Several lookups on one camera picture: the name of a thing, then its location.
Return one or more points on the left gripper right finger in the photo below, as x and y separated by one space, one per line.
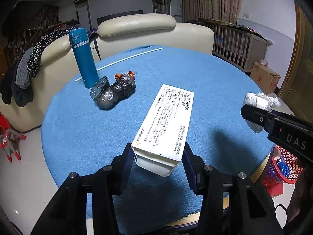
193 166

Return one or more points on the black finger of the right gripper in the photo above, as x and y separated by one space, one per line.
257 118

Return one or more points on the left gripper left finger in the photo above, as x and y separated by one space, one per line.
121 168

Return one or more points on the white tissue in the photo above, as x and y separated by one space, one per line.
261 101

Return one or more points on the white medicine box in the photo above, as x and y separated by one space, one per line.
159 143

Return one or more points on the black plastic bag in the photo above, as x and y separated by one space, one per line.
107 95

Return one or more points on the orange wrapper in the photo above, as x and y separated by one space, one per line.
130 73

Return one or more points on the red mesh trash basket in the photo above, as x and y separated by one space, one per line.
273 176

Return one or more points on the person's right hand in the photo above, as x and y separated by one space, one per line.
302 188

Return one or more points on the blue packet in basket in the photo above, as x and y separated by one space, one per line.
283 167

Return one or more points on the brown cardboard box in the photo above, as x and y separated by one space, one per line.
266 78

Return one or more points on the wooden baby crib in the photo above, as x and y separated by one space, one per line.
238 45

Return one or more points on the white thin rod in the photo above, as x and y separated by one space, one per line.
124 56

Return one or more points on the red folding stool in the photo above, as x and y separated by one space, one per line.
7 143

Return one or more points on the cream leather sofa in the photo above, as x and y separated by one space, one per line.
58 64

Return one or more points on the grey clothes on sofa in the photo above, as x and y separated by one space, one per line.
16 83

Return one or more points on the blue thermos bottle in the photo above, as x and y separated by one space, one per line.
79 41

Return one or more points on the dotted black scarf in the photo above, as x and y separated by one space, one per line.
34 62

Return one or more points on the white air conditioner unit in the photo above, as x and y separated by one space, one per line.
176 9

